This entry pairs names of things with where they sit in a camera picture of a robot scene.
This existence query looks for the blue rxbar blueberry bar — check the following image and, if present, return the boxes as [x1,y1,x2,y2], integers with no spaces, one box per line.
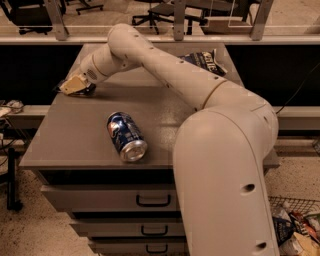
[53,80,96,97]

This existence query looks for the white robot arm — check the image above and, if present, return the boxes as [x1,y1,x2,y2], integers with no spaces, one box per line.
[61,24,280,256]

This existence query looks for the blue pepsi can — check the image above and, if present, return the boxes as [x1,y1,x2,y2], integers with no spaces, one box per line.
[107,112,148,162]

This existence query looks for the black office chair left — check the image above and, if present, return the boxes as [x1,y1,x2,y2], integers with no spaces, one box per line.
[0,0,52,35]

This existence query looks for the black office chair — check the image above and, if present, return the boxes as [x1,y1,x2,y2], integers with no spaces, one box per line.
[131,0,208,40]
[0,0,52,35]

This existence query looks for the black office chair centre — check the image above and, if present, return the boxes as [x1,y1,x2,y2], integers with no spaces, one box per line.
[131,0,208,40]

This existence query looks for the blue kettle chips bag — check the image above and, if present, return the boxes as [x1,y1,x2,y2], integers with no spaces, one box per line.
[180,49,228,76]

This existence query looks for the black metal stand leg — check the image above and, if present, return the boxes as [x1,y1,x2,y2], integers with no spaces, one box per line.
[7,148,23,212]

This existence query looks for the blue snack bag in basket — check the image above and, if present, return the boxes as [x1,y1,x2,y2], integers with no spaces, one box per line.
[272,217,295,245]

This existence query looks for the wire basket of snacks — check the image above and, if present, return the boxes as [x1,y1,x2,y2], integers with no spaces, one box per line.
[269,196,320,256]

